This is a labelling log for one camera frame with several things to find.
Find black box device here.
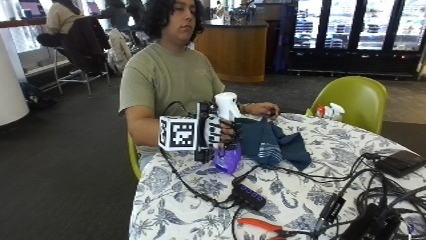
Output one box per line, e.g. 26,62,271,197
340,203,404,240

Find beige coat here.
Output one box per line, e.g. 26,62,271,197
107,27,134,73

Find glass door drinks fridge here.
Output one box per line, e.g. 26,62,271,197
285,0,426,77

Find round wooden counter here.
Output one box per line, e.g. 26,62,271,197
194,19,271,84

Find black cable adapter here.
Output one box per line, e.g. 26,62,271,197
316,194,348,232

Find green plastic chair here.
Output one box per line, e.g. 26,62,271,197
127,133,144,182
305,75,389,135

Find white marker cube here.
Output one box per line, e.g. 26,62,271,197
158,114,200,152

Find white pillar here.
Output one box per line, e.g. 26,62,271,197
0,29,31,127

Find black usb hub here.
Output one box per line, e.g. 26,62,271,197
231,182,268,211

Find small white spray bottle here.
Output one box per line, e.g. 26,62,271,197
325,102,347,122

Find bundle of black cables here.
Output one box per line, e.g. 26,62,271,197
239,151,426,240

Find white and purple spray bottle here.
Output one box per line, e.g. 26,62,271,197
212,91,244,175

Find flat black device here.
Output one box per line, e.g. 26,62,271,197
373,149,426,179

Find person in green t-shirt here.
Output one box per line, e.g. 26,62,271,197
118,0,246,168

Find blue cloth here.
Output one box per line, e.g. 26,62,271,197
234,114,313,172

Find dark bag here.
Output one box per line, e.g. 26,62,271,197
19,81,58,110

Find blue floral tablecloth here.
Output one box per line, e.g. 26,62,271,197
128,112,426,240

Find orange handled pliers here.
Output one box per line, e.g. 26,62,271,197
236,217,291,240

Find laptop screen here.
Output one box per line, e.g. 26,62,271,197
18,0,47,20

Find dark jacket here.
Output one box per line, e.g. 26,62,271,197
62,15,112,76

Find metal bar stool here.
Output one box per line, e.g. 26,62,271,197
52,46,112,99

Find black glove cable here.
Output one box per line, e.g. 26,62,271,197
159,147,239,210

